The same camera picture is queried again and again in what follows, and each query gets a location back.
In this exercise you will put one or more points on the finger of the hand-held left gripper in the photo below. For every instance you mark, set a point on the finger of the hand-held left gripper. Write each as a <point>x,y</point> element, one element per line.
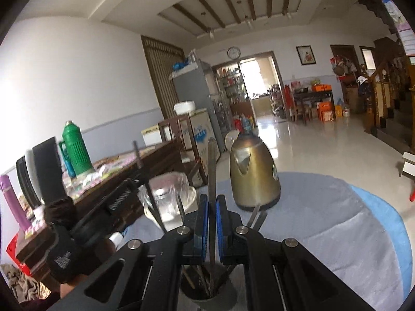
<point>134,181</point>

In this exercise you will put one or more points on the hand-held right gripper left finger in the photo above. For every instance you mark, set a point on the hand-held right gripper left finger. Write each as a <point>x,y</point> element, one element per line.
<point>201,226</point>

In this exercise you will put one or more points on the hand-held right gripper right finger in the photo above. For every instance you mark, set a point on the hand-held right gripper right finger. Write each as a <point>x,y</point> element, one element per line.
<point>222,226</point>

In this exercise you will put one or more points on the single dark metal chopstick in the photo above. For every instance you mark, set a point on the single dark metal chopstick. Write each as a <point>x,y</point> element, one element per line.
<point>212,168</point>
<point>141,165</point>

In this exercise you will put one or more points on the bundle of dark chopsticks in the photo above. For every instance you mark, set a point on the bundle of dark chopsticks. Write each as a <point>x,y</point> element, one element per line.
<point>256,217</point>

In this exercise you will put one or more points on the dark metal utensil holder cup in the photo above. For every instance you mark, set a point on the dark metal utensil holder cup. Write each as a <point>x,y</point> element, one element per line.
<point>227,293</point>

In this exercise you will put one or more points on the person's left forearm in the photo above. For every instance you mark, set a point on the person's left forearm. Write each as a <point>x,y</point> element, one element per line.
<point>42,303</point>

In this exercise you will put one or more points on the dark wooden sideboard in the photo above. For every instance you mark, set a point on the dark wooden sideboard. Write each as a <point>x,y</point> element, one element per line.
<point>113,175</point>

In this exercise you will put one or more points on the floral sideboard cover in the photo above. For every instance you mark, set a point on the floral sideboard cover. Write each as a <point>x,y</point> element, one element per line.
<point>113,163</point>

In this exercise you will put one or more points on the white crumpled tissue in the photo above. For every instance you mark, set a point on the white crumpled tissue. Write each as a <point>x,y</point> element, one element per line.
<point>99,173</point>

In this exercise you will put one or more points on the small cream chest freezer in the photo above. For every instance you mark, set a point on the small cream chest freezer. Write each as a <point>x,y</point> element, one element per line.
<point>150,136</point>

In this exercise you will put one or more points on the beige textured cloth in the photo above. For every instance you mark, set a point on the beige textured cloth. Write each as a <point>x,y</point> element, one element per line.
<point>19,285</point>

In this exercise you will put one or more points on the white power strip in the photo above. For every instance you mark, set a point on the white power strip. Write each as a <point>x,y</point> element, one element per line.
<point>116,238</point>

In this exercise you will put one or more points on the bronze electric kettle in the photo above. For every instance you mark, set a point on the bronze electric kettle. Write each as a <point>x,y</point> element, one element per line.
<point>253,175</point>

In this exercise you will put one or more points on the dark wooden chair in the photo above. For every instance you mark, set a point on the dark wooden chair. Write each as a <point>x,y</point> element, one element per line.
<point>186,149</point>

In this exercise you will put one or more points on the green thermos flask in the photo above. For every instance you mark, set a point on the green thermos flask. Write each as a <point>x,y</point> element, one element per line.
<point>77,149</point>

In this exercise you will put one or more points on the purple thermos bottle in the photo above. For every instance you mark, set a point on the purple thermos bottle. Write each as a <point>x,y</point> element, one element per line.
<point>13,204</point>

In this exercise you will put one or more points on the white chest freezer blue print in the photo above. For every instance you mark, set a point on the white chest freezer blue print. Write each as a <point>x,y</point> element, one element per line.
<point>202,136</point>

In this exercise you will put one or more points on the round yellow sun heater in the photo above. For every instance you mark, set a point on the round yellow sun heater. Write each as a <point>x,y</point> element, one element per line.
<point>229,141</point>

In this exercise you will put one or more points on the white rice cooker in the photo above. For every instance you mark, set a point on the white rice cooker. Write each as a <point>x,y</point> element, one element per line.
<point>184,107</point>

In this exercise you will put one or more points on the white electric heater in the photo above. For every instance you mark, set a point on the white electric heater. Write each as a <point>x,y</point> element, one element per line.
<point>24,178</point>

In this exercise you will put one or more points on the grey fleece table cloth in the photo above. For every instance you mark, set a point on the grey fleece table cloth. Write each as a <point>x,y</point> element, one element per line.
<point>324,226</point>

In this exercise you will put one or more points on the brown curtained door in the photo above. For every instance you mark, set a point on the brown curtained door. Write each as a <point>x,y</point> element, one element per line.
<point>162,77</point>

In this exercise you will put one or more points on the grey refrigerator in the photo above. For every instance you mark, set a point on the grey refrigerator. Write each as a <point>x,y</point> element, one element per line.
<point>191,87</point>

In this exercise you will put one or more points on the blue plastic bags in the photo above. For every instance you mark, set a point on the blue plastic bags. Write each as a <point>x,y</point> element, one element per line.
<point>181,65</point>

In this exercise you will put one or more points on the glass shelf cabinet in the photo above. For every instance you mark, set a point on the glass shelf cabinet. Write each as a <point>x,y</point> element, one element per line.
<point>231,94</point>

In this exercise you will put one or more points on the small wooden chair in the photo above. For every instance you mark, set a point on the small wooden chair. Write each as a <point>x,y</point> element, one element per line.
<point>300,111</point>

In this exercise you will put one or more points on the red hanging cloth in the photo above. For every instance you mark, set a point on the red hanging cloth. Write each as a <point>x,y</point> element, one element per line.
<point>288,100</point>

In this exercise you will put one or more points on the upright orange carton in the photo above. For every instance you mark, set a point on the upright orange carton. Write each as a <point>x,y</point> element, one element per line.
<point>326,111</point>

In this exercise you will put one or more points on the dark wooden side table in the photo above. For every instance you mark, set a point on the dark wooden side table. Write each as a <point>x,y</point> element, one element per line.
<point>313,95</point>

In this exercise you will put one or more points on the hanging ceiling lamp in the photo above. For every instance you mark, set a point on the hanging ceiling lamp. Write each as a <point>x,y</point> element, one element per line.
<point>289,14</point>
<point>211,33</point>
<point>249,22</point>

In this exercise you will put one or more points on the blue table cover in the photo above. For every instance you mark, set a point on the blue table cover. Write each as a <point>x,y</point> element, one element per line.
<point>389,226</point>

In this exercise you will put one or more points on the clear water jug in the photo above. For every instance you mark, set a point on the clear water jug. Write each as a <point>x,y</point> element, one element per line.
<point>346,110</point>

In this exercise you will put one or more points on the flat orange box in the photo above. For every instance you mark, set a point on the flat orange box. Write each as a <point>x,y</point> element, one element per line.
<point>321,88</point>

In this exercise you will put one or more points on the white step stool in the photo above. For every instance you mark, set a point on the white step stool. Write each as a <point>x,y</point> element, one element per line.
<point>408,165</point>

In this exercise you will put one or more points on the cluster of hanging bags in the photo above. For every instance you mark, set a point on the cluster of hanging bags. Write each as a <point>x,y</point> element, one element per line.
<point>342,68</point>

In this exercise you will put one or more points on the wooden staircase railing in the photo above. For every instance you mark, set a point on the wooden staircase railing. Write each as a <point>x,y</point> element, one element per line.
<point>385,97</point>

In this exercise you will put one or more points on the round wall clock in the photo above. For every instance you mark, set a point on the round wall clock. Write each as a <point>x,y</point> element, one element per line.
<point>233,52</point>

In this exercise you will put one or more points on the framed wall picture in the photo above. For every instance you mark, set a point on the framed wall picture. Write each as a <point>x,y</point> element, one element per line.
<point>306,55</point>

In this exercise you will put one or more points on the pink wall calendar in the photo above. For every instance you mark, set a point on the pink wall calendar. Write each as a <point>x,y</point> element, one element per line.
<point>403,29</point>

